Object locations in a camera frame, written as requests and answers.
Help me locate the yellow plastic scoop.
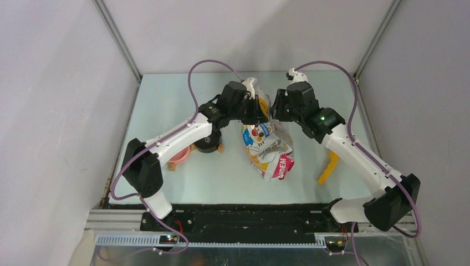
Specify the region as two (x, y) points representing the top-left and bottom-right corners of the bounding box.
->
(318, 151), (339, 185)

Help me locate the black pet bowl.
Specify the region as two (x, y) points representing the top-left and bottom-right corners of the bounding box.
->
(194, 131), (222, 154)

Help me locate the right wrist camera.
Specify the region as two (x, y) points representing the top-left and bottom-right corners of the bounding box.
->
(286, 68), (308, 84)

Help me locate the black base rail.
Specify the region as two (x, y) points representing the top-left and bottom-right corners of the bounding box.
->
(139, 200), (359, 244)

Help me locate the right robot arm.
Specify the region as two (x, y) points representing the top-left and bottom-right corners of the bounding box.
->
(270, 81), (421, 232)

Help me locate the aluminium frame rail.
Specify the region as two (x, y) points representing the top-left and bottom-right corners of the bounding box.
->
(85, 204), (415, 247)

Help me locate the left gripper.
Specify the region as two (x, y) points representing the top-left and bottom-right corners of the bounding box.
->
(229, 95), (268, 125)

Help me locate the cat food bag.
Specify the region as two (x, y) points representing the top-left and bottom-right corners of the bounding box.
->
(241, 85), (294, 181)

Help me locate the wooden bowl stand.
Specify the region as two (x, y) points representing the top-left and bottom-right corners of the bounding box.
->
(167, 144), (224, 171)

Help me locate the pink cat bowl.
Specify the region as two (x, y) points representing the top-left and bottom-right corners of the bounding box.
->
(168, 146), (191, 165)

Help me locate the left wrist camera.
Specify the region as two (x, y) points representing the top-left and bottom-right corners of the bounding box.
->
(242, 77), (258, 99)

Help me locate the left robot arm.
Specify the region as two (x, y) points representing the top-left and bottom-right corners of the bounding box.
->
(119, 78), (268, 231)

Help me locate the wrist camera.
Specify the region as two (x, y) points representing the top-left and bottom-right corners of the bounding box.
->
(286, 68), (308, 84)
(242, 77), (258, 99)

